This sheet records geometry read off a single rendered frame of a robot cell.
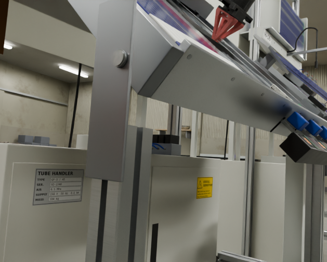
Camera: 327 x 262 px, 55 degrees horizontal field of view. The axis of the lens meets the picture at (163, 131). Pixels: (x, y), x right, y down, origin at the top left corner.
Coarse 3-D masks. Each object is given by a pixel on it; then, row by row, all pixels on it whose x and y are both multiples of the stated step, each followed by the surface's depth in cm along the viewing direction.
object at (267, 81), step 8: (176, 0) 94; (184, 8) 92; (192, 16) 90; (200, 24) 88; (208, 32) 86; (232, 48) 81; (240, 56) 79; (248, 64) 77; (256, 72) 76; (264, 80) 75
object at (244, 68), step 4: (228, 56) 70; (232, 60) 67; (236, 64) 67; (240, 64) 75; (240, 68) 66; (244, 68) 74; (244, 72) 65; (248, 72) 73; (252, 72) 76; (252, 76) 71; (256, 76) 75; (260, 80) 74; (264, 84) 74
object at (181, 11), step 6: (168, 0) 84; (174, 6) 82; (180, 12) 80; (186, 12) 91; (186, 18) 82; (192, 18) 89; (192, 24) 84; (198, 24) 88; (204, 30) 88; (210, 36) 92
